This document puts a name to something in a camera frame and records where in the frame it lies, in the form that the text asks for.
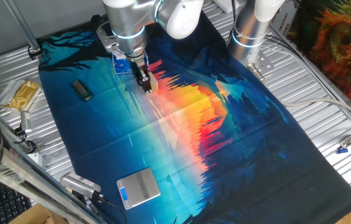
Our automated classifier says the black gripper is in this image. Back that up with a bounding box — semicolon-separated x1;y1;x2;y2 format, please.
131;55;153;95

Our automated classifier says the pale wooden block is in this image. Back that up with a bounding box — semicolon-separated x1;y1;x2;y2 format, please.
148;72;159;93

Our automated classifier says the silver digital scale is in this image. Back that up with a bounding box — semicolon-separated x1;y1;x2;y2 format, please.
116;167;161;210

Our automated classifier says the blue tissue pack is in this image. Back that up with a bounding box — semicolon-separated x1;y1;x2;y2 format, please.
111;49;150;76

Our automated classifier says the gold foil packet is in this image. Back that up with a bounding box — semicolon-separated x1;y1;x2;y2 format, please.
0;78;42;113

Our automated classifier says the grey metal pole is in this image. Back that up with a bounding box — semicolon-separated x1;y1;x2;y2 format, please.
2;0;42;60

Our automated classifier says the colourful sunset print mat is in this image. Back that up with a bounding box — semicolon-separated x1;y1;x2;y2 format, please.
37;0;351;224

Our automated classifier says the white printed sign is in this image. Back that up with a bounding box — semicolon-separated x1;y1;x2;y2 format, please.
270;2;299;43

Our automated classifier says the brown cardboard box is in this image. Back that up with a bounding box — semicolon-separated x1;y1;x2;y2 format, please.
8;203;70;224

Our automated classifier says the black keyboard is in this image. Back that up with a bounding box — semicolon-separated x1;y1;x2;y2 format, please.
0;175;32;224

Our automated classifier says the orange green painted cloth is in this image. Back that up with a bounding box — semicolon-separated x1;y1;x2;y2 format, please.
287;0;351;106

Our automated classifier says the silver depth camera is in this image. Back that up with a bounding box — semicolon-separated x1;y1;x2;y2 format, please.
19;110;33;135
59;172;102;200

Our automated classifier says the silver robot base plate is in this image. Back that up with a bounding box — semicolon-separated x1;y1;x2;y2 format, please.
246;51;275;82

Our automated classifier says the black camera cable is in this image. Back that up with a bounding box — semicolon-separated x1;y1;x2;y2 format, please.
93;192;129;224

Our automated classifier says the metal camera mount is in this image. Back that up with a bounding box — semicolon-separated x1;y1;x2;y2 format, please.
12;126;45;153

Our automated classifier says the aluminium frame bar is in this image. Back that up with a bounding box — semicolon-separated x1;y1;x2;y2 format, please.
0;124;103;224

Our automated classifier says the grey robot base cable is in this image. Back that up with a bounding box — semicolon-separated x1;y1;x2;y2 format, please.
262;32;351;127

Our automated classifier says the thick white cable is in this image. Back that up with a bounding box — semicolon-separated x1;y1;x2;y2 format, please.
283;98;351;126

